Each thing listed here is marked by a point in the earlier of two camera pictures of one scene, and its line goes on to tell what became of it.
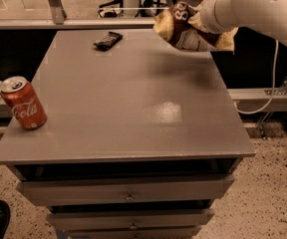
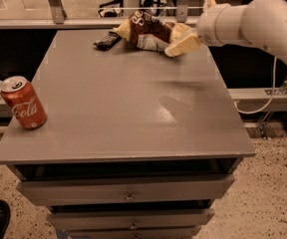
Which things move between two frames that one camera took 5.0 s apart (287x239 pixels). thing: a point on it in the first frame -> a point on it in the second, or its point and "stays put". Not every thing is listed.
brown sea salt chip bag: (172, 24) -> (143, 29)
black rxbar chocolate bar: (108, 41) stays put
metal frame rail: (69, 23) stays put
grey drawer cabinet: (141, 140) stays put
